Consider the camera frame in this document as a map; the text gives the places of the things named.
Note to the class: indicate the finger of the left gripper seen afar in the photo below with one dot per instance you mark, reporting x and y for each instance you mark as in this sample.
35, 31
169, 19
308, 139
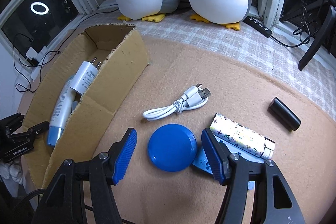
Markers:
14, 145

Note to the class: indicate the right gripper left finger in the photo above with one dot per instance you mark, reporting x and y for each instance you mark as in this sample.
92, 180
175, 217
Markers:
63, 200

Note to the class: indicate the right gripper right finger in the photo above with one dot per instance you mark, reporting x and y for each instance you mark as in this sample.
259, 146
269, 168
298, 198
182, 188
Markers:
274, 202

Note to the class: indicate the white blue lotion bottle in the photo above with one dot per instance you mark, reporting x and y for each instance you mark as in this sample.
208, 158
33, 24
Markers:
61, 112

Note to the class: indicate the black cylinder case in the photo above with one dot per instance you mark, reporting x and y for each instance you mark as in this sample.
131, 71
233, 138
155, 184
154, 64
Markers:
284, 114

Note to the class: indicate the white wall charger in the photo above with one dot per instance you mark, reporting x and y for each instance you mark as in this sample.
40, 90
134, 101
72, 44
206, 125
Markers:
84, 76

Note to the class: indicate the blue round tin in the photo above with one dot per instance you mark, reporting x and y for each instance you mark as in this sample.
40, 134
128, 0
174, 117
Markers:
172, 148

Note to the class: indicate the cardboard box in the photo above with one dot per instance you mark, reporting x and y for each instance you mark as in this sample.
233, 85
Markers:
123, 56

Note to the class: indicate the white power strip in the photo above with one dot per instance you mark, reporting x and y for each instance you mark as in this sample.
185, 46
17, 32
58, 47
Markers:
42, 57

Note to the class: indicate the patterned lighter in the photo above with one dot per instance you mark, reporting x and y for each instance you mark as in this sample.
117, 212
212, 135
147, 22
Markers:
242, 137

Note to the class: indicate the checkered cloth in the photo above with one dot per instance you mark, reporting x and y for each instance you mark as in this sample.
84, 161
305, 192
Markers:
316, 81

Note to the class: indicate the black inline cable remote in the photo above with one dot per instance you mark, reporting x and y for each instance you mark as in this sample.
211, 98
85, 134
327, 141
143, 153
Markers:
258, 26

